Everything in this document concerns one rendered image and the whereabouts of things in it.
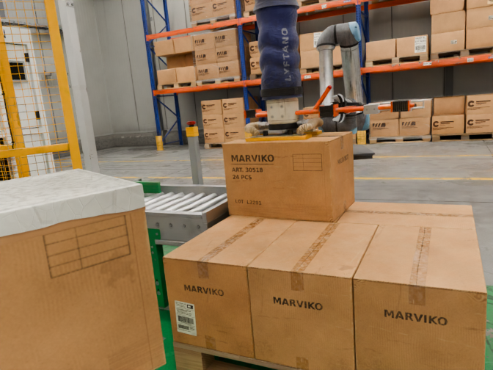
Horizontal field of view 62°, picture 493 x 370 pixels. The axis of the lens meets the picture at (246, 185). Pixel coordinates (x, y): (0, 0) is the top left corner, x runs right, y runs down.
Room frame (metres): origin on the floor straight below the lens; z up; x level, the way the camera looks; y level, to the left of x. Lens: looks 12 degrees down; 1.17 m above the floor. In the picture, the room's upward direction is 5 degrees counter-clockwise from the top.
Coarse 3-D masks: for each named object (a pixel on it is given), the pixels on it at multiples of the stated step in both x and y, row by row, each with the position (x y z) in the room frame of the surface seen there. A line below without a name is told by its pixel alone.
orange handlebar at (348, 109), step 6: (336, 108) 2.11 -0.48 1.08; (342, 108) 2.09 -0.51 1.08; (348, 108) 2.07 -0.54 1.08; (354, 108) 2.06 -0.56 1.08; (360, 108) 2.05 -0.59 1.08; (378, 108) 2.01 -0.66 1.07; (384, 108) 1.99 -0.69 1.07; (258, 114) 2.30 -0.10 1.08; (264, 114) 2.28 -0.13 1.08; (300, 114) 2.19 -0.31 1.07; (306, 114) 2.18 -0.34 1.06
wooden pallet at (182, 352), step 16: (176, 352) 1.66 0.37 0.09; (192, 352) 1.62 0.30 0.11; (208, 352) 1.58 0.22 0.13; (224, 352) 1.55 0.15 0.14; (176, 368) 1.66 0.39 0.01; (192, 368) 1.62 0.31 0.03; (208, 368) 1.63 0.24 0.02; (224, 368) 1.62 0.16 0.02; (240, 368) 1.61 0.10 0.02; (272, 368) 1.45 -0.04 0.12; (288, 368) 1.42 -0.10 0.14
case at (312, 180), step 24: (240, 144) 2.17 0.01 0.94; (264, 144) 2.10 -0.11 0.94; (288, 144) 2.03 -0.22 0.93; (312, 144) 1.97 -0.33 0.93; (336, 144) 2.01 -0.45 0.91; (240, 168) 2.18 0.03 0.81; (264, 168) 2.10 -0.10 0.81; (288, 168) 2.03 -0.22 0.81; (312, 168) 1.97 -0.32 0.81; (336, 168) 2.00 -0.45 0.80; (240, 192) 2.18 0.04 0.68; (264, 192) 2.11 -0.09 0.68; (288, 192) 2.04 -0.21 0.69; (312, 192) 1.98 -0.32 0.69; (336, 192) 1.98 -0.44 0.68; (264, 216) 2.11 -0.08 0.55; (288, 216) 2.04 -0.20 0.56; (312, 216) 1.98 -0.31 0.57; (336, 216) 1.97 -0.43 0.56
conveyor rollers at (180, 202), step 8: (192, 192) 2.88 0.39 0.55; (152, 200) 2.74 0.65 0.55; (160, 200) 2.80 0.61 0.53; (168, 200) 2.74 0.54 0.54; (176, 200) 2.69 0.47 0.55; (184, 200) 2.75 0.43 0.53; (192, 200) 2.68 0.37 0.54; (200, 200) 2.62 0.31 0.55; (208, 200) 2.69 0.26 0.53; (216, 200) 2.61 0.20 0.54; (152, 208) 2.58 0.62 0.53; (160, 208) 2.52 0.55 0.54; (168, 208) 2.47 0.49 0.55; (176, 208) 2.51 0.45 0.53; (184, 208) 2.45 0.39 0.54; (192, 208) 2.51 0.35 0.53; (200, 208) 2.44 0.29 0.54
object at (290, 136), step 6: (264, 132) 2.20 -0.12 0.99; (288, 132) 2.14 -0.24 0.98; (246, 138) 2.21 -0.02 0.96; (252, 138) 2.19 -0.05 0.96; (258, 138) 2.17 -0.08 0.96; (264, 138) 2.16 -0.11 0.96; (270, 138) 2.14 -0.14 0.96; (276, 138) 2.13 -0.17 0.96; (282, 138) 2.11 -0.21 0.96; (288, 138) 2.10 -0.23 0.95; (294, 138) 2.08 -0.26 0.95; (300, 138) 2.07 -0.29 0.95; (306, 138) 2.06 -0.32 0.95
